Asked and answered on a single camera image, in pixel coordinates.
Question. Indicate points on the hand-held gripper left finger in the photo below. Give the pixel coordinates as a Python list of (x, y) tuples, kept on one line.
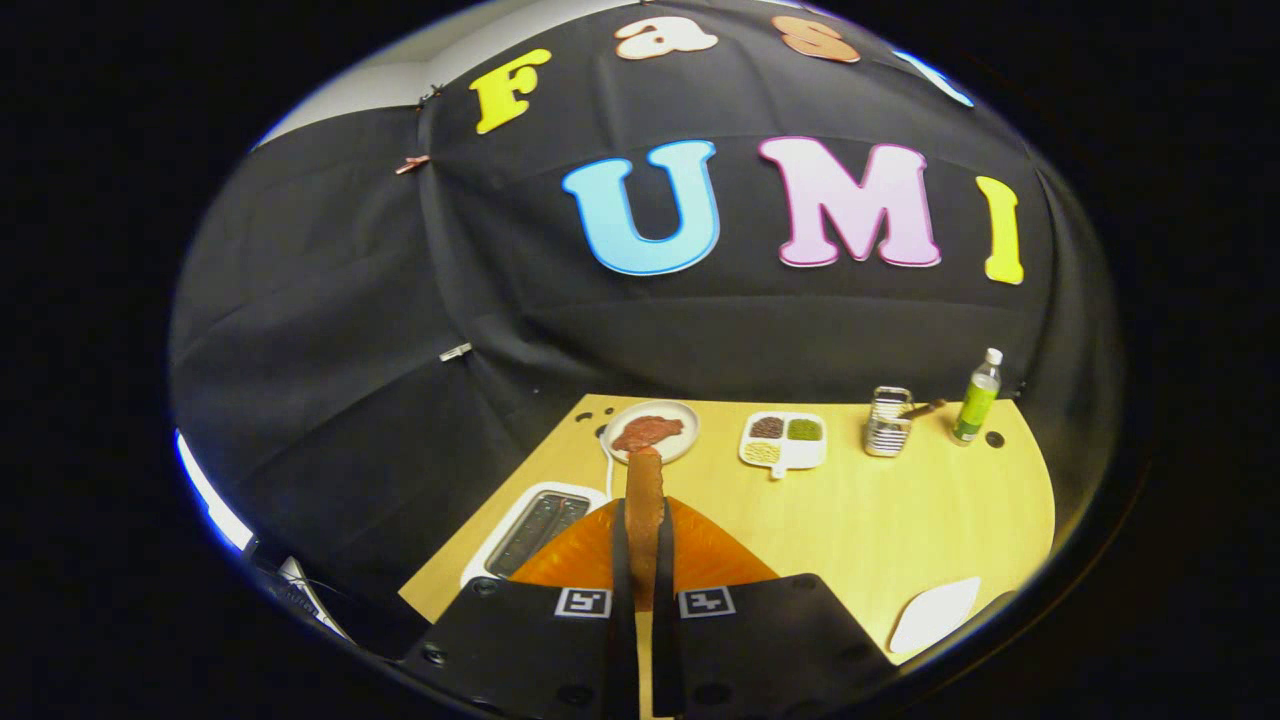
[(625, 640)]

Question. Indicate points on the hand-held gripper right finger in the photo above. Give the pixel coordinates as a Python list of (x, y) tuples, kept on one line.
[(662, 650)]

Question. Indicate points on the bread slice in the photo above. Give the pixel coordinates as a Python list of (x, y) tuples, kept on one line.
[(645, 520)]

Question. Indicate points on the white toaster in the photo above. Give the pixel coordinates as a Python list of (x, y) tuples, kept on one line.
[(540, 530)]

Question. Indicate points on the round beige plate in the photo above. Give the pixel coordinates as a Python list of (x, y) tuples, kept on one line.
[(688, 440)]

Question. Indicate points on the red-brown meat slice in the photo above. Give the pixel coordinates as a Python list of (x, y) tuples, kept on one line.
[(650, 430)]

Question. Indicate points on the white divided dish of beans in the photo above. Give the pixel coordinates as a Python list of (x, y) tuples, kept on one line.
[(785, 457)]

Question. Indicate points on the white flat plate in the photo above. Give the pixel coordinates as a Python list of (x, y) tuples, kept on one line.
[(935, 615)]

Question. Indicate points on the silver clip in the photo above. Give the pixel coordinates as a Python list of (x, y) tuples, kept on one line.
[(455, 351)]

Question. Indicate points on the green drink bottle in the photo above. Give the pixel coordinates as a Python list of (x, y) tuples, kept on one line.
[(975, 405)]

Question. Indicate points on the black backdrop cloth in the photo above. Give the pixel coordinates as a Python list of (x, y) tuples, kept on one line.
[(400, 300)]

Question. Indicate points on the computer monitor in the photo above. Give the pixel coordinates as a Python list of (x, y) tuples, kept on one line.
[(212, 500)]

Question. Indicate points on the copper clip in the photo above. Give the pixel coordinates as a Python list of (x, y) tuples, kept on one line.
[(411, 164)]

